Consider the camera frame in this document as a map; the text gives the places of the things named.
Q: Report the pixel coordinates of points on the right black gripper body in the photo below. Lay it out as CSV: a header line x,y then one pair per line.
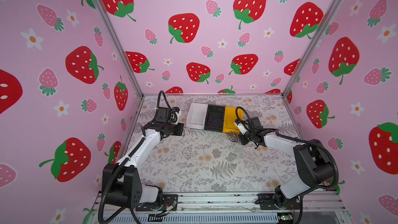
x,y
244,137

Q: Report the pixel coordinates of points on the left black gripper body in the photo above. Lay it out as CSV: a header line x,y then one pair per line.
x,y
173,129

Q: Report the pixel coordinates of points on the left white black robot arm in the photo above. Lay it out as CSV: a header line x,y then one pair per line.
x,y
122,187

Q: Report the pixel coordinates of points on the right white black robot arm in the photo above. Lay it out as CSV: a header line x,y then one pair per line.
x,y
316,167

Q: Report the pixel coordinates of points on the yellow plastic bin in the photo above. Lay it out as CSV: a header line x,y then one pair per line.
x,y
229,120

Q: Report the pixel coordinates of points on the white plastic bin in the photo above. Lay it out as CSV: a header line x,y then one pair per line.
x,y
196,116

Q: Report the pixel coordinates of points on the black plastic bin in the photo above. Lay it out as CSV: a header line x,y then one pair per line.
x,y
214,118

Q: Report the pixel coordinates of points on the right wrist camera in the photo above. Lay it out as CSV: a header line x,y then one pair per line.
x,y
242,125

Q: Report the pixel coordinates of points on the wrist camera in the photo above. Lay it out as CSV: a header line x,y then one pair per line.
x,y
176,111
242,125

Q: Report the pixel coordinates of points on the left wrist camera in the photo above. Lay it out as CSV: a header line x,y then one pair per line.
x,y
176,111

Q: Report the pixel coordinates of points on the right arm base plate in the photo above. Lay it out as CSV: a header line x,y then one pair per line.
x,y
277,202

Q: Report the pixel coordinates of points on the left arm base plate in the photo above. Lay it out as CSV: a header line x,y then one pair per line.
x,y
167,202

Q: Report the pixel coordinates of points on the aluminium rail frame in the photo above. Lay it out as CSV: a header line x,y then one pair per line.
x,y
318,207

